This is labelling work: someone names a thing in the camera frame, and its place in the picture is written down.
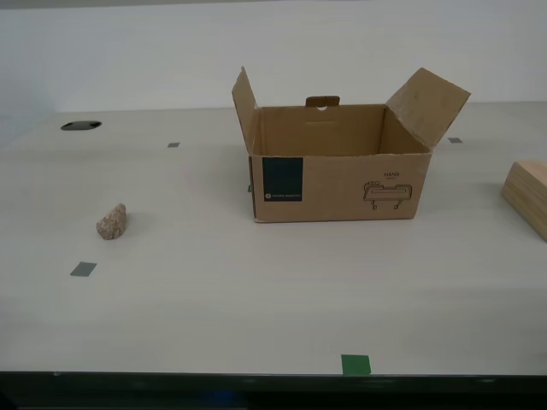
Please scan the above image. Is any light wooden block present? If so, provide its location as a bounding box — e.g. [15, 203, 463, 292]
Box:
[500, 160, 547, 243]

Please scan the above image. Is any brown cardboard box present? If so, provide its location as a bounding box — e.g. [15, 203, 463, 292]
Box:
[232, 66, 472, 225]

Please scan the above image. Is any green tape square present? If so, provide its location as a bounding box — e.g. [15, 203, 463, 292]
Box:
[340, 354, 373, 378]

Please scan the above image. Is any speckled beige rock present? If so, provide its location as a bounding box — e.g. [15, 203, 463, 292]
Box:
[95, 202, 128, 242]

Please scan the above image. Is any black oval table grommet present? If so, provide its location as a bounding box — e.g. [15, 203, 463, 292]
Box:
[60, 120, 103, 132]

